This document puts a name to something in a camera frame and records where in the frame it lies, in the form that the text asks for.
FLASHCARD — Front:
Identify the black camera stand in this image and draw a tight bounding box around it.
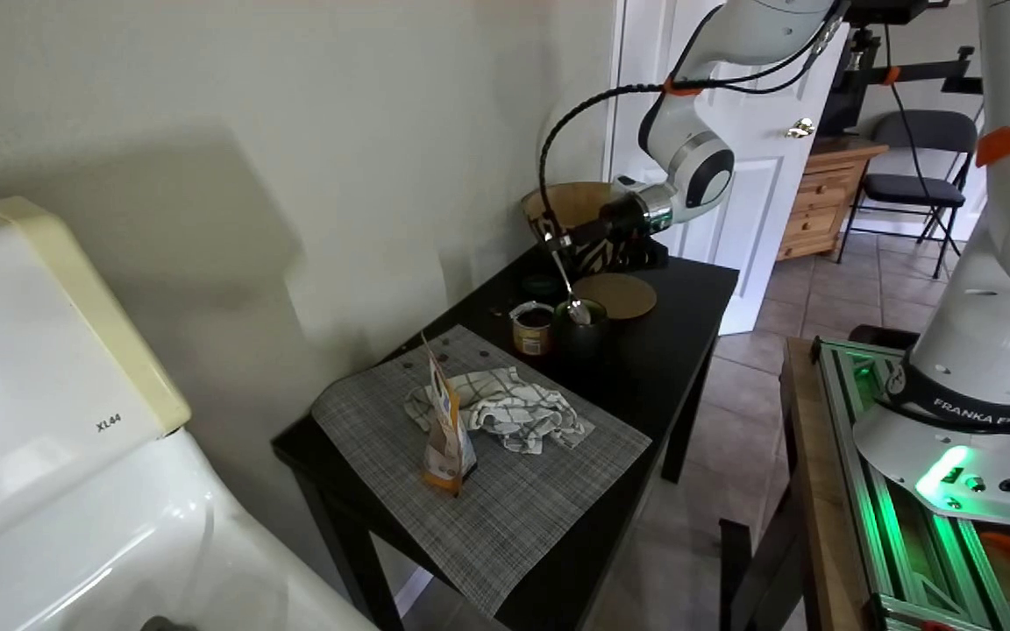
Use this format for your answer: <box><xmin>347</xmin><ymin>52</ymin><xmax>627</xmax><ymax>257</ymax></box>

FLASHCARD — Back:
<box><xmin>809</xmin><ymin>0</ymin><xmax>990</xmax><ymax>143</ymax></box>

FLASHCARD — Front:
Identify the white checkered cloth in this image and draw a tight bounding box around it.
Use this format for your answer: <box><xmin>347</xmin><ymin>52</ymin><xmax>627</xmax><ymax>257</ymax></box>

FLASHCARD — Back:
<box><xmin>400</xmin><ymin>365</ymin><xmax>598</xmax><ymax>454</ymax></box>

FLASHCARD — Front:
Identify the black folding chair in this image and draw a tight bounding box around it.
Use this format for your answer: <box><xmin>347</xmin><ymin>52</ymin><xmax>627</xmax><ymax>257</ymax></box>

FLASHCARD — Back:
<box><xmin>835</xmin><ymin>107</ymin><xmax>982</xmax><ymax>281</ymax></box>

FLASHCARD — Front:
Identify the round wooden coaster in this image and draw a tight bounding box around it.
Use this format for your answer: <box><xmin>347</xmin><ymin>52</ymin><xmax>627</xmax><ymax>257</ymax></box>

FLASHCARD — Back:
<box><xmin>577</xmin><ymin>269</ymin><xmax>660</xmax><ymax>324</ymax></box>

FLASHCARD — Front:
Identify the silver metal spoon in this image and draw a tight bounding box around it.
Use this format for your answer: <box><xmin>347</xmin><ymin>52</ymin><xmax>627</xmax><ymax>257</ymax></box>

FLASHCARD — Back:
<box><xmin>540</xmin><ymin>223</ymin><xmax>598</xmax><ymax>324</ymax></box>

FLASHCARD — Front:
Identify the wooden workbench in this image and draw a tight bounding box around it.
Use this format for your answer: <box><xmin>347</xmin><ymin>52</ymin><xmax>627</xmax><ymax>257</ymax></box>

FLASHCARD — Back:
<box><xmin>717</xmin><ymin>331</ymin><xmax>884</xmax><ymax>631</ymax></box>

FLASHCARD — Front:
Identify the gray woven placemat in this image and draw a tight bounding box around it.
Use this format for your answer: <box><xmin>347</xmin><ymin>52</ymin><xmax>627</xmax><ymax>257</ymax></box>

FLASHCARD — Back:
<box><xmin>311</xmin><ymin>321</ymin><xmax>655</xmax><ymax>621</ymax></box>

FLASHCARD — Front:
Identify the white stove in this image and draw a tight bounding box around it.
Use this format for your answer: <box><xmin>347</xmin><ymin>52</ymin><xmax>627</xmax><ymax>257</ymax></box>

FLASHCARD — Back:
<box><xmin>0</xmin><ymin>192</ymin><xmax>379</xmax><ymax>631</ymax></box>

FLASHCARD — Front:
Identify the black table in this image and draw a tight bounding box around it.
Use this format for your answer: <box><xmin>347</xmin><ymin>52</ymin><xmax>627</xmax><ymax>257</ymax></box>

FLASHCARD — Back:
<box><xmin>269</xmin><ymin>244</ymin><xmax>744</xmax><ymax>631</ymax></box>

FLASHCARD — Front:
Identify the wooden dresser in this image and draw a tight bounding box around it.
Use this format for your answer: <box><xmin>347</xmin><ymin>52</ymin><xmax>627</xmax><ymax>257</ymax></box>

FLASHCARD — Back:
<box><xmin>775</xmin><ymin>135</ymin><xmax>890</xmax><ymax>261</ymax></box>

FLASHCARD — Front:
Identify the dark green cup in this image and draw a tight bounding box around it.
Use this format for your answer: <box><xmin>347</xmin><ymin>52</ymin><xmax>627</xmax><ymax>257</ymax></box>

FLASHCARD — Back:
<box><xmin>553</xmin><ymin>304</ymin><xmax>612</xmax><ymax>369</ymax></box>

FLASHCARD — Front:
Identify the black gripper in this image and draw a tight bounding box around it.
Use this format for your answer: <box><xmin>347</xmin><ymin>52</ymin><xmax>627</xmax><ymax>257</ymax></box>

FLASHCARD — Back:
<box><xmin>549</xmin><ymin>188</ymin><xmax>677</xmax><ymax>281</ymax></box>

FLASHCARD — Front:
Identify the green lit aluminium frame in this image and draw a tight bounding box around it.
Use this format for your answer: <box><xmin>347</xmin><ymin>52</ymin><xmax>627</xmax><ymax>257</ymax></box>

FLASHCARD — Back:
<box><xmin>819</xmin><ymin>331</ymin><xmax>1010</xmax><ymax>631</ymax></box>

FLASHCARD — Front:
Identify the white panel door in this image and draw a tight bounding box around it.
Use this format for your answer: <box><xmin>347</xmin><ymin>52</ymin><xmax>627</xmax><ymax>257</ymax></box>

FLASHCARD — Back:
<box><xmin>607</xmin><ymin>0</ymin><xmax>854</xmax><ymax>337</ymax></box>

